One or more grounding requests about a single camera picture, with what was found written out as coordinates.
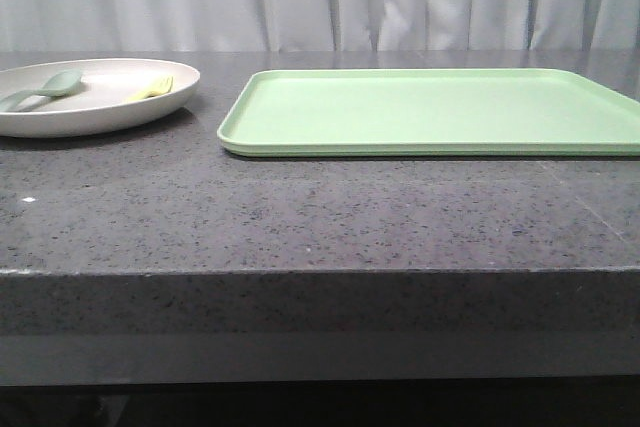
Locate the yellow plastic fork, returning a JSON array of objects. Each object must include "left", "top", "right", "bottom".
[{"left": 125, "top": 75, "right": 174, "bottom": 103}]

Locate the beige round plate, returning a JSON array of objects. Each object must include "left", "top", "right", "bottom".
[{"left": 1, "top": 58, "right": 200, "bottom": 138}]

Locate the light green plastic tray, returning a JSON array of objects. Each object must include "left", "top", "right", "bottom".
[{"left": 217, "top": 68, "right": 639, "bottom": 157}]

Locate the sage green plastic spoon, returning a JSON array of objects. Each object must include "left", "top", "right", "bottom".
[{"left": 1, "top": 69, "right": 82, "bottom": 112}]

